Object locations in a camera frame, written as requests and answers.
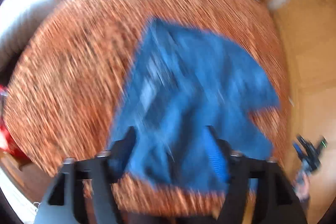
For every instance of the grey striped pillow left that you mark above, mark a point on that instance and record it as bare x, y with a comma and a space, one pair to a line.
19, 21

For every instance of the leopard print bedspread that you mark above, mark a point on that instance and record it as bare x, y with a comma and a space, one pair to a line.
69, 84

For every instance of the red floral blanket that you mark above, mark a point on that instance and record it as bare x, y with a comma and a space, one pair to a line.
8, 144

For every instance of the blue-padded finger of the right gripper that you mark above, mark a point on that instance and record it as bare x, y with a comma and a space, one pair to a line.
301, 155

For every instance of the light wooden wardrobe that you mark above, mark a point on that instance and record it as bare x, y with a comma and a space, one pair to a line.
307, 29

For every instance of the blue denim pants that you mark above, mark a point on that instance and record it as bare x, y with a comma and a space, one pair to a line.
188, 88

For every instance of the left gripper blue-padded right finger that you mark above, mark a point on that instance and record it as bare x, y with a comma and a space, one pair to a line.
236, 174

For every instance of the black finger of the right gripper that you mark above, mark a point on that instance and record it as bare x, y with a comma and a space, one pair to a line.
307, 145

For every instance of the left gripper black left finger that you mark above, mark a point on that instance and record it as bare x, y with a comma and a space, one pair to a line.
64, 200

